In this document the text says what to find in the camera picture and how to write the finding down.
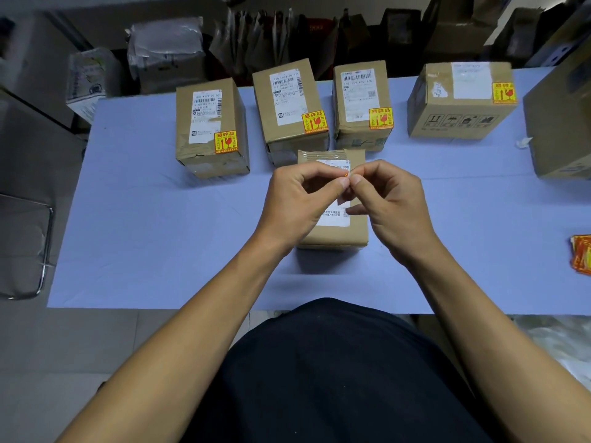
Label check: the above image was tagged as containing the person's right hand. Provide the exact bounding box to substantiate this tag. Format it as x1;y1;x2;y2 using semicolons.
345;158;440;260

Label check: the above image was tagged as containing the person's left hand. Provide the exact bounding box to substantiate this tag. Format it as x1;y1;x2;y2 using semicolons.
255;161;352;248

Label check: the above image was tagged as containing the person's right forearm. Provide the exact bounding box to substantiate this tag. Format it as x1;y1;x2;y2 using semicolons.
406;239;591;443

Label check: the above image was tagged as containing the person's left forearm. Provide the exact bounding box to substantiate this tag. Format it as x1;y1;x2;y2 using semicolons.
58;233;298;443

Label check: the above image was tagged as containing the small low cardboard parcel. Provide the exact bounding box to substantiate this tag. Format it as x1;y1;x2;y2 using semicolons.
297;148;370;251

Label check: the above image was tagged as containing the tall cardboard parcel orange sticker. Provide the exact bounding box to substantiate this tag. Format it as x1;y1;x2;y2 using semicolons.
252;59;330;167
175;78;251;179
333;60;394;153

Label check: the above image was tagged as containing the wide cardboard parcel orange sticker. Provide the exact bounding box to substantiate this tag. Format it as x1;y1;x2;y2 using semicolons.
407;62;517;140

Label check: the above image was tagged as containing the row of paper bags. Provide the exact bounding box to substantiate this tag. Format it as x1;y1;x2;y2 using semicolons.
209;7;340;86

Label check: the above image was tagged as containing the brown cardboard box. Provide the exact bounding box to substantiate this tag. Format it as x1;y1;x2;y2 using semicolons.
421;0;492;66

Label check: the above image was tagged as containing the light blue table cover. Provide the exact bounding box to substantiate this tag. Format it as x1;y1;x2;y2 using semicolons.
46;66;591;316

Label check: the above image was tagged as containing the person's black shirt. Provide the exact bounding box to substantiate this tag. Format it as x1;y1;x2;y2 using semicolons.
182;297;501;443

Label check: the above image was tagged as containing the large cardboard box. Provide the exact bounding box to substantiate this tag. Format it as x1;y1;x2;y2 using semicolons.
523;39;591;181

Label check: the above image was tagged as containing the white wrapped parcel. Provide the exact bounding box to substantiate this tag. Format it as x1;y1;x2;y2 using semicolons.
126;16;207;82

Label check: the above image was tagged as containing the pile of orange stickers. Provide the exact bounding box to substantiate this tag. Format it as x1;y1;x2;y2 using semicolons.
568;234;591;277

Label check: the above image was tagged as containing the clear plastic bag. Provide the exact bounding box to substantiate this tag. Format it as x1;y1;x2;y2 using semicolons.
512;315;591;393

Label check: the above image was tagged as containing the white printed plastic bag parcel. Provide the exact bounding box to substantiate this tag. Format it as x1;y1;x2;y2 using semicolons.
66;46;123;125

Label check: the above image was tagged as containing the grey cabinet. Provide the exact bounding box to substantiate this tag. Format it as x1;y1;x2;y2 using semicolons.
0;13;95;132

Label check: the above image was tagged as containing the metal frame chair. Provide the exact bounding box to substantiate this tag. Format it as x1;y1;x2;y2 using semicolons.
0;193;55;301

